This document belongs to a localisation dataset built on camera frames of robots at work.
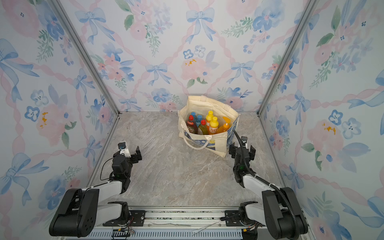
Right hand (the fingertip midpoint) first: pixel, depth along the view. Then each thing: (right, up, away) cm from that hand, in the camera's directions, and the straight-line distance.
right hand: (244, 144), depth 87 cm
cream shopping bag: (-16, 0, -2) cm, 16 cm away
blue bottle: (-30, +19, +11) cm, 37 cm away
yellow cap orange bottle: (-21, +15, +3) cm, 26 cm away
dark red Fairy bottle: (-31, +11, +6) cm, 33 cm away
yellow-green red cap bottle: (-24, +10, +6) cm, 26 cm away
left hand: (-67, -2, +1) cm, 67 cm away
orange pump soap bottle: (-12, +10, -3) cm, 16 cm away
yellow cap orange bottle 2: (-18, +9, +2) cm, 20 cm away
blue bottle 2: (-27, +14, +10) cm, 32 cm away
